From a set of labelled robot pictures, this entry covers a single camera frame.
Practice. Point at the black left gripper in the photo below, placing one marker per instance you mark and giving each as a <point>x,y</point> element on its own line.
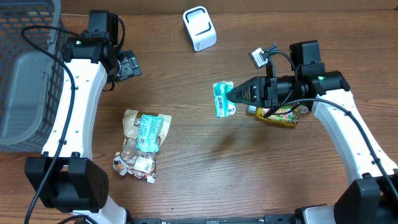
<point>130,65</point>

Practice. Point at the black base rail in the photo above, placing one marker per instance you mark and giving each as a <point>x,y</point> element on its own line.
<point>211,221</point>

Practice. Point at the beige brown snack bag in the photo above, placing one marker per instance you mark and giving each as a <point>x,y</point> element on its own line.
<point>130,160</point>

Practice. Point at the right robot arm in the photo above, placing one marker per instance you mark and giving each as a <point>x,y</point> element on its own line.
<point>371,196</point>

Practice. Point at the teal wet wipes pack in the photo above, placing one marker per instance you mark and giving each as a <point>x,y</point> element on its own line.
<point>149,129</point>

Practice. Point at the yellow drink bottle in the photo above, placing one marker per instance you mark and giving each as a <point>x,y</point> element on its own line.
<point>285,116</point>

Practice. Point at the dark grey plastic basket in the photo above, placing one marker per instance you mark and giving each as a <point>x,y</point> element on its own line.
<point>31,82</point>

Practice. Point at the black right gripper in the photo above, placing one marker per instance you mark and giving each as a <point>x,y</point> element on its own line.
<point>263,92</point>

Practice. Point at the white barcode scanner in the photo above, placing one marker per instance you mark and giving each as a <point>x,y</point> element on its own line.
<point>199,28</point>

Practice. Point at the green lidded cup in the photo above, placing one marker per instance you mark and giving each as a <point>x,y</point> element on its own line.
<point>303,109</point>

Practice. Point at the teal tissue pack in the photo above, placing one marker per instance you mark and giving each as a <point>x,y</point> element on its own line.
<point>223,107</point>

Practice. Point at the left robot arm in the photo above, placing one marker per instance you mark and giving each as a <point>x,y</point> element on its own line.
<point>64,176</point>

